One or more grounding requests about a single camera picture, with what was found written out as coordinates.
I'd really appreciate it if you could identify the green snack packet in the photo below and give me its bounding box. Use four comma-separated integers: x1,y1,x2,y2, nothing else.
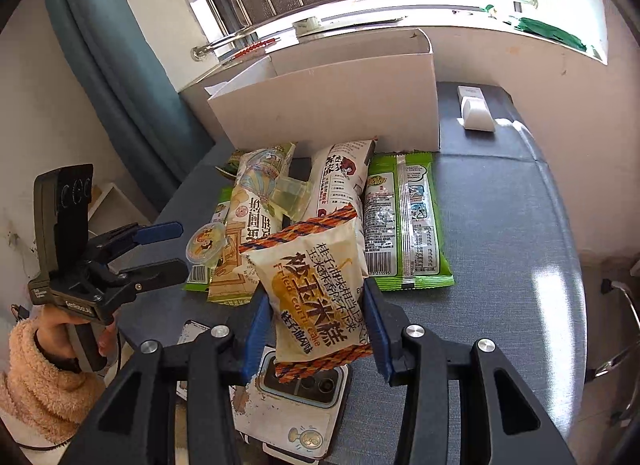
363,152,454,292
183,150,244,293

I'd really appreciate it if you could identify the fried corn cake snack bag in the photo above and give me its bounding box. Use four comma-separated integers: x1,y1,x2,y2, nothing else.
240,205,372,384

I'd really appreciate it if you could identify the round jelly cup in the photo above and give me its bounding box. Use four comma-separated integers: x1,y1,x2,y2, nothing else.
186,221,227,268

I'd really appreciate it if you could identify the beige illustrated snack bag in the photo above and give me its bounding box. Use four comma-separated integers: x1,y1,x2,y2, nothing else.
207,142,296,306

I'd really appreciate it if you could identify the clear yellow jelly cup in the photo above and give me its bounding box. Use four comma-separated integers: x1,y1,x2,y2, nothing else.
269,176,312,222

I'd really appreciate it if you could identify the white red snack packet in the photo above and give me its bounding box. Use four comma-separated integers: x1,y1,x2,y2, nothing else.
303,139,376,220

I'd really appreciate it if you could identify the person's left hand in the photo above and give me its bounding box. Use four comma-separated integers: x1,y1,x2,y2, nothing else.
36,305,117,360

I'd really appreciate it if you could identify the smartphone with cartoon case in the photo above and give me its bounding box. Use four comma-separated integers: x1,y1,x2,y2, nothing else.
177,319,352,463

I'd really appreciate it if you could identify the fuzzy beige left sleeve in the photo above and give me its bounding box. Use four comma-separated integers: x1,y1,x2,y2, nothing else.
1,320,105,445

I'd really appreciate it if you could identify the teal curtain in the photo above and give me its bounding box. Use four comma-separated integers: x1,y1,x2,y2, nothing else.
44,0,214,210

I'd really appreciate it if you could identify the white plastic device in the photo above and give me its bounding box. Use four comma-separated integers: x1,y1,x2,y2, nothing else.
457,86,496,133

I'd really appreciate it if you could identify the white cardboard box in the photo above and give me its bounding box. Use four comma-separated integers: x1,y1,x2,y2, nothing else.
207,27,440,156

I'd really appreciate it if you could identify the green plastic bag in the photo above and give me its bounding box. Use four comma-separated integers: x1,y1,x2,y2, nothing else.
482,3,604,62

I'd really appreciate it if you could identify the steel window railing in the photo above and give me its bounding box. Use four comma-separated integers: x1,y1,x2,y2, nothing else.
191,0,538,62

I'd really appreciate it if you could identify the orange handled tool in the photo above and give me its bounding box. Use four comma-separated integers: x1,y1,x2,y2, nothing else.
231,37,279,60

